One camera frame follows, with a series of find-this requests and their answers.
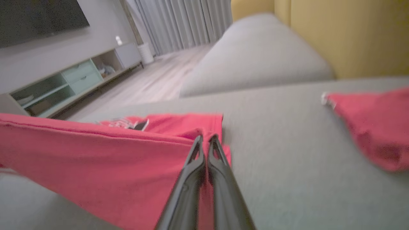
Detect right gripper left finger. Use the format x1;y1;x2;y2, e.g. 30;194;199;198
155;134;206;230

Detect white cylindrical bin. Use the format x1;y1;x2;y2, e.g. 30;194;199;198
138;43;154;64

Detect yellow sofa back cushion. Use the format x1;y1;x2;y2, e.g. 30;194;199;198
231;0;276;22
274;0;409;80

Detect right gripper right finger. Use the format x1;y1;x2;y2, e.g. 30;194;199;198
208;134;256;230

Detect light grey sofa section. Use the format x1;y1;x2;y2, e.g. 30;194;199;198
179;13;336;98

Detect pale small clutter pile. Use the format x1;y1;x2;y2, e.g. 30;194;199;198
99;62;115;77

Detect black flat television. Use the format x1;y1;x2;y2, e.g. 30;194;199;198
0;0;90;49

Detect large grey fabric cushion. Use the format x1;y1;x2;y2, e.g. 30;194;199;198
0;76;409;230

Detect grey pleated curtain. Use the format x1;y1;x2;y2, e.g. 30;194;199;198
125;0;233;56

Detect long low TV cabinet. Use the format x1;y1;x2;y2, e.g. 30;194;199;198
0;42;143;119

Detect red shorts with white trim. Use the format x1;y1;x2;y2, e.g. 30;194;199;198
321;87;409;173

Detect red basketball jersey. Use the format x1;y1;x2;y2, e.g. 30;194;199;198
0;112;232;230

